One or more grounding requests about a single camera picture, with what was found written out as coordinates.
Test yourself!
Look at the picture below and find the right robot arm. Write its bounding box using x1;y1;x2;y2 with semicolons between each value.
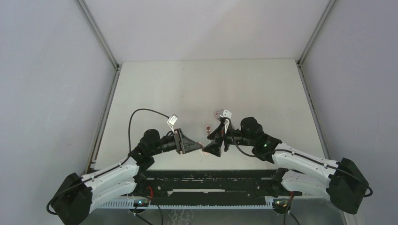
203;117;374;215

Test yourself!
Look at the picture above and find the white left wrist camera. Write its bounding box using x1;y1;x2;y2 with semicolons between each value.
167;114;178;133

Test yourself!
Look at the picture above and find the aluminium right frame rail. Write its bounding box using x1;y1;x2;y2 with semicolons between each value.
296;0;338;159

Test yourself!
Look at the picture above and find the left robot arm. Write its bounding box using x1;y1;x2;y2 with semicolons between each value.
46;129;203;225

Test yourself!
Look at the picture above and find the black left camera cable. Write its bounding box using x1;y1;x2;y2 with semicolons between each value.
128;108;170;153

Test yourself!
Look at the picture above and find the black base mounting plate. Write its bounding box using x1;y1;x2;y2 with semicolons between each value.
85;169;335;206

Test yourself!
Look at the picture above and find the white slotted cable duct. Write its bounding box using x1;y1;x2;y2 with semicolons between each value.
96;198;275;210

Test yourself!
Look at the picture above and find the aluminium left frame rail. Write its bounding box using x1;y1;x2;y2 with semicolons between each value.
75;0;119;173

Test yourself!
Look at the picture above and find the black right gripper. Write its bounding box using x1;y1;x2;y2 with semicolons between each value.
202;122;254;158

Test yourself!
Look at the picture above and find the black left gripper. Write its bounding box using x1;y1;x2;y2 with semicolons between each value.
150;128;202;156

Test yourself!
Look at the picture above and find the aluminium frame rail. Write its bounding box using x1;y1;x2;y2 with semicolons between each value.
75;0;119;173
296;0;338;159

